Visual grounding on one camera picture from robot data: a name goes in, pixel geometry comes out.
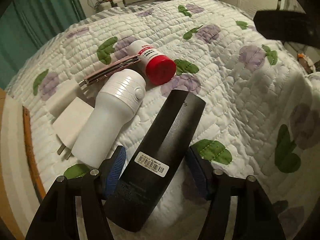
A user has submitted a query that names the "black TV remote control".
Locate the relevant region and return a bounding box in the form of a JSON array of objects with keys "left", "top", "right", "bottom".
[{"left": 104, "top": 89, "right": 206, "bottom": 232}]

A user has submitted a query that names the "white wall charger plug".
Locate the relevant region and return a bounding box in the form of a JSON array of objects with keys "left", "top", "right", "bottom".
[{"left": 46, "top": 79, "right": 86, "bottom": 118}]

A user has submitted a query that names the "white cylindrical electric device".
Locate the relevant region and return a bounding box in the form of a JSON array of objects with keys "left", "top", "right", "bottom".
[{"left": 71, "top": 69, "right": 146, "bottom": 168}]

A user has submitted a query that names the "white bottle red cap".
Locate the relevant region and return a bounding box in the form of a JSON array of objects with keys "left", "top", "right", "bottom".
[{"left": 127, "top": 40, "right": 176, "bottom": 86}]

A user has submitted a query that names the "pink folding pocket tool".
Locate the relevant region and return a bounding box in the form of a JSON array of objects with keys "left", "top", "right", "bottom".
[{"left": 78, "top": 55, "right": 140, "bottom": 89}]

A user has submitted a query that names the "open cardboard box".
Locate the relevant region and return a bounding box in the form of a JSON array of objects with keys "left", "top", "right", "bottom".
[{"left": 1, "top": 90, "right": 46, "bottom": 239}]

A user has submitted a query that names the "white suitcase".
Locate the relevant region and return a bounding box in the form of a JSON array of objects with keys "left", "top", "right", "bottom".
[{"left": 95, "top": 0, "right": 125, "bottom": 12}]

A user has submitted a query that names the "teal curtain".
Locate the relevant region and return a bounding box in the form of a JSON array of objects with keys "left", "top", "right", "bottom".
[{"left": 1, "top": 0, "right": 86, "bottom": 89}]

